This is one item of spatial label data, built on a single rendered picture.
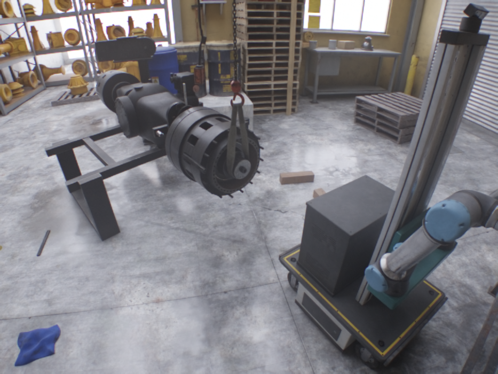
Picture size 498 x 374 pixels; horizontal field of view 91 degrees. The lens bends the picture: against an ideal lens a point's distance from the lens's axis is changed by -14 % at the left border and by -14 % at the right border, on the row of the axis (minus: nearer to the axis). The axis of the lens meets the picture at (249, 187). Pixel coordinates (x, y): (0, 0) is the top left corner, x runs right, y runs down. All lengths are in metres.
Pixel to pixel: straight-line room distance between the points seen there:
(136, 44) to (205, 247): 2.83
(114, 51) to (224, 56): 1.74
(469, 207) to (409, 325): 1.07
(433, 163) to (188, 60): 4.06
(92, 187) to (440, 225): 2.37
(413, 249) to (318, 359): 1.14
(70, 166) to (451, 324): 3.89
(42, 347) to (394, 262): 2.15
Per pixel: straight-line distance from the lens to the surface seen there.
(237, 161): 1.85
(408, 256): 1.11
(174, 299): 2.23
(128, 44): 4.20
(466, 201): 1.00
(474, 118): 6.90
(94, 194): 2.61
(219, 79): 4.99
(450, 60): 1.16
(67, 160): 3.60
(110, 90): 4.08
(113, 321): 2.26
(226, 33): 6.34
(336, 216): 1.56
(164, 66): 4.48
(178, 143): 2.03
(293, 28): 5.25
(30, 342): 2.41
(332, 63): 6.46
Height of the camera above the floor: 1.80
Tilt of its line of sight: 34 degrees down
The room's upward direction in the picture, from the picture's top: straight up
